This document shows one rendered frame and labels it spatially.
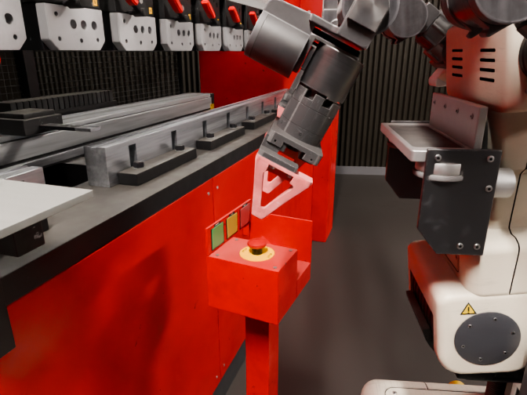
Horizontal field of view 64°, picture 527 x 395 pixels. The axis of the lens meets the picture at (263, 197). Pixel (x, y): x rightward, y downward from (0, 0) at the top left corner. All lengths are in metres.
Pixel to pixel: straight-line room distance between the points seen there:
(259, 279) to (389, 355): 1.15
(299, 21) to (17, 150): 0.86
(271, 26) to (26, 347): 0.58
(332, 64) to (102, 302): 0.62
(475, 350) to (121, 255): 0.67
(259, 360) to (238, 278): 0.26
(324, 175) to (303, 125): 2.15
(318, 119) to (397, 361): 1.50
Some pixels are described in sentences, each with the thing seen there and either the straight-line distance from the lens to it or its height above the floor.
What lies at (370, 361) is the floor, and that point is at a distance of 1.86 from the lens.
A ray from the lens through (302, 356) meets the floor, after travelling 1.83.
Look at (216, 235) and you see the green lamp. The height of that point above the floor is 0.81.
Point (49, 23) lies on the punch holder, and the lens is 0.89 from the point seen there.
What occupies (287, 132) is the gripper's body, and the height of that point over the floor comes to 1.09.
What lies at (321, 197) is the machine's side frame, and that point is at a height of 0.30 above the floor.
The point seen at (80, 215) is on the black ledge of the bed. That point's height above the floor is 0.88.
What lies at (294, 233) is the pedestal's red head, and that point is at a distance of 0.99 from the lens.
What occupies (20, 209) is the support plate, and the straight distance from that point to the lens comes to 0.56.
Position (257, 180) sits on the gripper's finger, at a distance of 0.47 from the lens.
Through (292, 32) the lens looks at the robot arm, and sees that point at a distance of 0.48.
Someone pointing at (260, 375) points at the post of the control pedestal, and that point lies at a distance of 1.07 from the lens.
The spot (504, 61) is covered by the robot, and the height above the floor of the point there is 1.16.
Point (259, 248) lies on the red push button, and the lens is 0.85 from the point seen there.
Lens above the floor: 1.17
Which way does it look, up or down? 19 degrees down
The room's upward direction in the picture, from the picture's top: straight up
